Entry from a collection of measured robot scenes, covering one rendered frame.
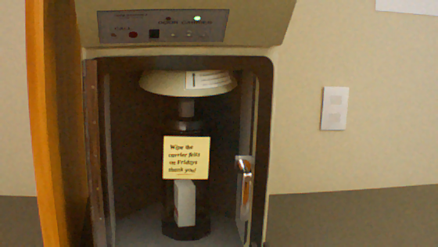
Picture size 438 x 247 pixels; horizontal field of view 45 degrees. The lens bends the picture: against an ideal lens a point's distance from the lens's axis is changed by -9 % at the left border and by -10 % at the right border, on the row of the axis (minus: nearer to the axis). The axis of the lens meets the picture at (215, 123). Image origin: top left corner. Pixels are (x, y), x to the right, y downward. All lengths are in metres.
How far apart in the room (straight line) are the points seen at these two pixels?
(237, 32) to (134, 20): 0.16
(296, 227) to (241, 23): 0.62
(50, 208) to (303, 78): 0.76
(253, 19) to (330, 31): 0.59
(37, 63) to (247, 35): 0.33
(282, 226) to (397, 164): 0.44
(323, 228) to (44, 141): 0.72
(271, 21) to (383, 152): 0.80
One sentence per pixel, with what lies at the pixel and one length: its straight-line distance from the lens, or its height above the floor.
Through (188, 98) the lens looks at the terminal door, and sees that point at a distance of 0.94.
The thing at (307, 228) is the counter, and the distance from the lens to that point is 1.34.
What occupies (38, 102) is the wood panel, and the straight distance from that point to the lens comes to 0.87.
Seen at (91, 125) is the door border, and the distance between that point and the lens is 0.96.
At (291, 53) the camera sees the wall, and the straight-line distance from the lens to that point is 1.42.
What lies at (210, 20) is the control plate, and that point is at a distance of 0.85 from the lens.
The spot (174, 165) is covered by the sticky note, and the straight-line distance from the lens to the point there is 0.98.
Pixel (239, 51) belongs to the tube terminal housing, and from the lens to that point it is 0.94.
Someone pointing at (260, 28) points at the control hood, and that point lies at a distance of 0.88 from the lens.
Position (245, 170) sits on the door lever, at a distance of 0.96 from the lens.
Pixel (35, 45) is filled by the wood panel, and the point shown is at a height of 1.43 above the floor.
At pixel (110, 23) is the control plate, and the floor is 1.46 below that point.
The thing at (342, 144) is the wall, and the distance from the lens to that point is 1.53.
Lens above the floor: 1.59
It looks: 19 degrees down
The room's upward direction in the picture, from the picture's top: 2 degrees clockwise
